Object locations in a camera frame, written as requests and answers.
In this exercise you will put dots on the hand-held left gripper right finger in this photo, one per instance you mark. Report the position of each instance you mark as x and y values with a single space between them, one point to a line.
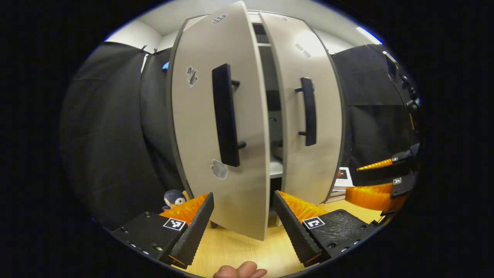
295 231

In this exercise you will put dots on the white shoe cabinet door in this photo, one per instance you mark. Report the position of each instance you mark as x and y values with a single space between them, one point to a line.
328 116
254 185

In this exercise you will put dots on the stack of books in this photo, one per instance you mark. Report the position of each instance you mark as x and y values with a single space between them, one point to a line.
343 177

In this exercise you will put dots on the black backdrop cloth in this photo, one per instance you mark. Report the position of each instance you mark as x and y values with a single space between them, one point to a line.
112 135
370 88

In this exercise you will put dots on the penguin plush toy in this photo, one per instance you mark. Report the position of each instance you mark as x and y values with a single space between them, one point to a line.
173 197

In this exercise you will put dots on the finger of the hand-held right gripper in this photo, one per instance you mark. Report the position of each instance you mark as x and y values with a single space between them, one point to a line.
382 175
405 185

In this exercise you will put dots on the ceiling light panel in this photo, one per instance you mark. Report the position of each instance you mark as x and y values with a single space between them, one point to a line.
369 34

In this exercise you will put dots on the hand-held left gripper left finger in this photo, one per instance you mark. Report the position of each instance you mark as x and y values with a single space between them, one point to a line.
193 235

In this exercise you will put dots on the black metal stand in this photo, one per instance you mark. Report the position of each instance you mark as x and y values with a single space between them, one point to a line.
409 92

